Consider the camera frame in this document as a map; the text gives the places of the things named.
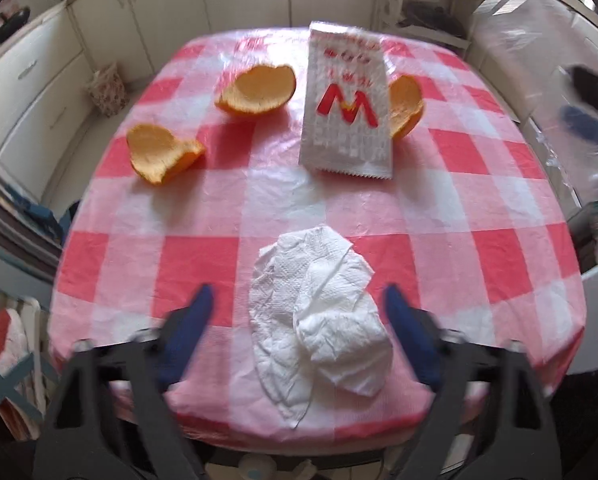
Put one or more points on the blue cross folding rack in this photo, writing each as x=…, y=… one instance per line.
x=9, y=390

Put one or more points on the red white cloth bag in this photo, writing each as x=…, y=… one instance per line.
x=6, y=340

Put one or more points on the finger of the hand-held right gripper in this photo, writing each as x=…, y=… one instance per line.
x=594, y=125

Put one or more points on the white tissue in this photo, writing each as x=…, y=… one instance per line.
x=329, y=320

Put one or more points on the clear plastic bottle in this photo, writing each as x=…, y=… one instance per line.
x=529, y=60

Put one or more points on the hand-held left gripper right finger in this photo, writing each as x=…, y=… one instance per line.
x=411, y=335

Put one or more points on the black wok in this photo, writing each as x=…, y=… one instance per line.
x=11, y=25

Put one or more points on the red white checkered tablecloth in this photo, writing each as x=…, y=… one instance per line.
x=229, y=210

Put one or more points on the white paper bag red print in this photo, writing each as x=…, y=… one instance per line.
x=346, y=125

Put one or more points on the white kitchen cabinets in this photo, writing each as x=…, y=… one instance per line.
x=179, y=5

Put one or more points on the orange peel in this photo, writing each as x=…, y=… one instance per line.
x=161, y=155
x=256, y=90
x=409, y=105

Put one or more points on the black pan with lid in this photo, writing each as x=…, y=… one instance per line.
x=434, y=15

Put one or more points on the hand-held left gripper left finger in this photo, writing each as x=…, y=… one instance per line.
x=186, y=335

